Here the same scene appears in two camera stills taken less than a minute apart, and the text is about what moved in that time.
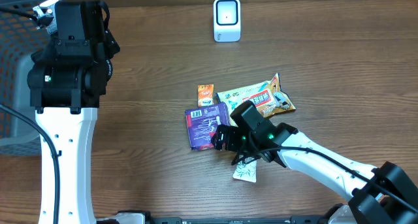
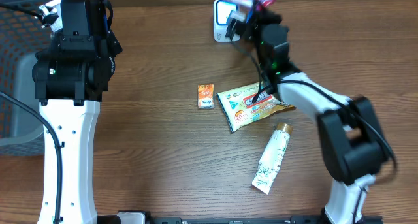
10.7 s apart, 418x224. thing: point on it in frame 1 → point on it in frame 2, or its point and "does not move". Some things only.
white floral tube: [246, 170] → [272, 158]
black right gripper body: [234, 140] → [257, 12]
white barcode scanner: [226, 19] does not move
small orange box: [205, 95] does not move
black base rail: [147, 217] does not move
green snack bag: [268, 96] does not move
